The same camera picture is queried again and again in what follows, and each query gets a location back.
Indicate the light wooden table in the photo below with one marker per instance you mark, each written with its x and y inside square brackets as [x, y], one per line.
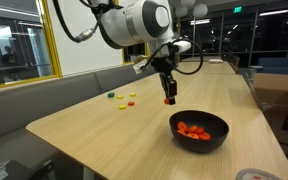
[210, 58]
[210, 67]

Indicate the gray upholstered bench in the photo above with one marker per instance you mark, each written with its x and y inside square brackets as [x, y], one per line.
[17, 110]

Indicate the yellow framed glass window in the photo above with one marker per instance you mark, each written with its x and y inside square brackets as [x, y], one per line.
[17, 43]
[135, 53]

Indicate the dark blurry person figure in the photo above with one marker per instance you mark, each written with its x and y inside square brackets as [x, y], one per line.
[9, 60]

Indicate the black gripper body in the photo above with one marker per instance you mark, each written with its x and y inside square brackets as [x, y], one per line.
[164, 65]

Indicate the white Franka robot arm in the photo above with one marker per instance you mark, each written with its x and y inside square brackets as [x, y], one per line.
[124, 23]

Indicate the green exit sign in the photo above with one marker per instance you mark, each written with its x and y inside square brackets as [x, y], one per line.
[237, 9]

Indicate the white round pendant lamp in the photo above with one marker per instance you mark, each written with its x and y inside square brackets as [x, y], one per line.
[188, 2]
[200, 10]
[181, 11]

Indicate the long ceiling light strip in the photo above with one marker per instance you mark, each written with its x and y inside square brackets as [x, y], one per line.
[273, 12]

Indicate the green cube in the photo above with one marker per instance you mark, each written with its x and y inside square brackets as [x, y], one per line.
[110, 95]

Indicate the open brown cardboard box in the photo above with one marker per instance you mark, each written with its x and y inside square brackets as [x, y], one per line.
[274, 88]

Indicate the black bowl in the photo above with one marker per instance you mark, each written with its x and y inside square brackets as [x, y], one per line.
[200, 145]

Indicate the brown wooden chair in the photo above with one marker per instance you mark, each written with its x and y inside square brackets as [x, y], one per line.
[234, 60]

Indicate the black equipment case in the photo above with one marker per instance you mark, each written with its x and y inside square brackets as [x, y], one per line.
[10, 171]

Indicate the blue sofa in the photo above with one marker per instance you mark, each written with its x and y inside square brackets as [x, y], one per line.
[280, 65]

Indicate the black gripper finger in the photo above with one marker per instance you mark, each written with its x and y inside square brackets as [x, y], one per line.
[172, 91]
[163, 85]

